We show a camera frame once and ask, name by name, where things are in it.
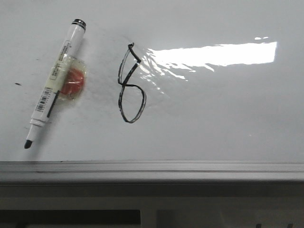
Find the white whiteboard with aluminium frame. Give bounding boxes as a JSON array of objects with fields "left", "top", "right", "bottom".
[{"left": 0, "top": 0, "right": 304, "bottom": 185}]

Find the red round magnet with tape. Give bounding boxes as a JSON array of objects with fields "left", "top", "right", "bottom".
[{"left": 58, "top": 55, "right": 87, "bottom": 101}]

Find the white black whiteboard marker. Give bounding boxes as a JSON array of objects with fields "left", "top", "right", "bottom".
[{"left": 24, "top": 19, "right": 86, "bottom": 149}]

